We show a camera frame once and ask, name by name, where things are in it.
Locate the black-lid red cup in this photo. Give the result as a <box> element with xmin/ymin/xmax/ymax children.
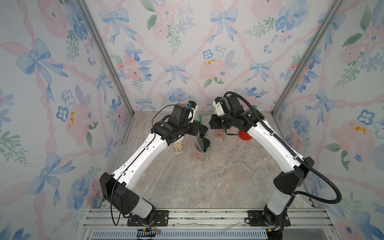
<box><xmin>195</xmin><ymin>141</ymin><xmax>211</xmax><ymax>162</ymax></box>
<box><xmin>197</xmin><ymin>138</ymin><xmax>211</xmax><ymax>153</ymax></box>

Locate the clear plastic carrier bag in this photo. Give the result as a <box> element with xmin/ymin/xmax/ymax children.
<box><xmin>215</xmin><ymin>129</ymin><xmax>228</xmax><ymax>141</ymax></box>

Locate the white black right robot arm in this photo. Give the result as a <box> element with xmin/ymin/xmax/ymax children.
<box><xmin>210</xmin><ymin>95</ymin><xmax>309</xmax><ymax>227</ymax></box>

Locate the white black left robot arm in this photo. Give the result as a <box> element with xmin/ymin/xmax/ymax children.
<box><xmin>100</xmin><ymin>101</ymin><xmax>200</xmax><ymax>224</ymax></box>

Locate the front left white-lid cup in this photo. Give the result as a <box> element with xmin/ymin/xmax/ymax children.
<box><xmin>172</xmin><ymin>137</ymin><xmax>185</xmax><ymax>153</ymax></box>

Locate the red straw holder cup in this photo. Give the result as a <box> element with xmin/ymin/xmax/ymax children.
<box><xmin>238</xmin><ymin>130</ymin><xmax>252</xmax><ymax>141</ymax></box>

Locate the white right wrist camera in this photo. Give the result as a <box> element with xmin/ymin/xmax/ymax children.
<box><xmin>213</xmin><ymin>99</ymin><xmax>225</xmax><ymax>116</ymax></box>

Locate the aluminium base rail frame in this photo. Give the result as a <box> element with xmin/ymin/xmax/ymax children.
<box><xmin>78</xmin><ymin>209</ymin><xmax>341</xmax><ymax>240</ymax></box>

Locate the black corrugated cable conduit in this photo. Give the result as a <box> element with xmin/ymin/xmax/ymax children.
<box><xmin>223</xmin><ymin>91</ymin><xmax>343</xmax><ymax>205</ymax></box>

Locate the left aluminium corner post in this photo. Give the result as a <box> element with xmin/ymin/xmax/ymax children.
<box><xmin>73</xmin><ymin>0</ymin><xmax>135</xmax><ymax>116</ymax></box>

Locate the aluminium corner post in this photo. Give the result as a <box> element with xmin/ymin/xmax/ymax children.
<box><xmin>271</xmin><ymin>0</ymin><xmax>345</xmax><ymax>116</ymax></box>
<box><xmin>73</xmin><ymin>0</ymin><xmax>135</xmax><ymax>116</ymax></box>

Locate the right aluminium corner post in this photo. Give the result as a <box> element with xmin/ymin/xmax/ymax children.
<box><xmin>271</xmin><ymin>0</ymin><xmax>345</xmax><ymax>116</ymax></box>

